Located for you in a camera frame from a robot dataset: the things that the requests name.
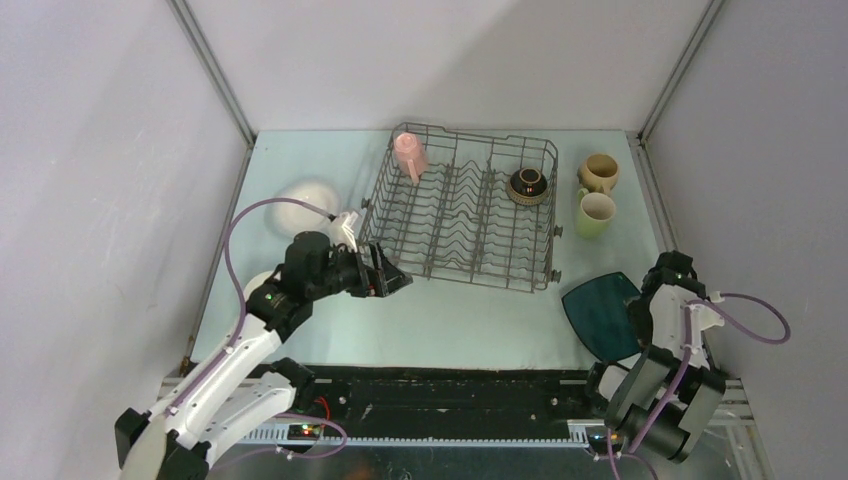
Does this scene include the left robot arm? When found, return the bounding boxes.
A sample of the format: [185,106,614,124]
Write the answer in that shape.
[115,231,413,479]

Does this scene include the pink ceramic mug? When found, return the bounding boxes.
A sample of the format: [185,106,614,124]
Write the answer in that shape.
[392,132,429,185]

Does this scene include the white ceramic plate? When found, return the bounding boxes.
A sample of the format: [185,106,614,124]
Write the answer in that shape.
[265,179,341,237]

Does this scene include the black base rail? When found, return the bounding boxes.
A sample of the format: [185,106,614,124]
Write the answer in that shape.
[251,360,730,442]

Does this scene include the small white bowl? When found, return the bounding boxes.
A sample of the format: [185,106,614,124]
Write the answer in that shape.
[243,270,279,312]

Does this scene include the light green ceramic mug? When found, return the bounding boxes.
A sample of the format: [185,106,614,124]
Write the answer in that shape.
[575,188,617,239]

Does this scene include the brown patterned bowl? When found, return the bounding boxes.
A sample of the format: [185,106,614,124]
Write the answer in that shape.
[506,167,549,206]

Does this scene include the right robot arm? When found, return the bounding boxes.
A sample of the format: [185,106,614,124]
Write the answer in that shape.
[581,251,725,463]

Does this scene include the teal square plate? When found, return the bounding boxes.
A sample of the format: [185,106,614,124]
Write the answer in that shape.
[561,272,641,363]

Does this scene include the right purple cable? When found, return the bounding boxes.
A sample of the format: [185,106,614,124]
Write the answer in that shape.
[602,292,793,480]

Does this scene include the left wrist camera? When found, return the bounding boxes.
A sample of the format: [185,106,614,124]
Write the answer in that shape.
[328,211,360,253]

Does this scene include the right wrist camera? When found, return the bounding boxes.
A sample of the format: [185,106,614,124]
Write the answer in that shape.
[686,298,725,331]

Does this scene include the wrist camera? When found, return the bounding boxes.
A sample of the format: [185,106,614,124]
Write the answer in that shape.
[328,211,360,253]
[686,298,725,331]

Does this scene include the tan ceramic mug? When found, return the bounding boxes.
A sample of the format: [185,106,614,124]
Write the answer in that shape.
[577,154,620,195]

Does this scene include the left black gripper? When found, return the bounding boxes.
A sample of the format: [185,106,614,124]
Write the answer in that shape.
[307,240,412,301]

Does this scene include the grey wire dish rack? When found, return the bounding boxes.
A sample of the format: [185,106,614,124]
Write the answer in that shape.
[360,122,563,293]

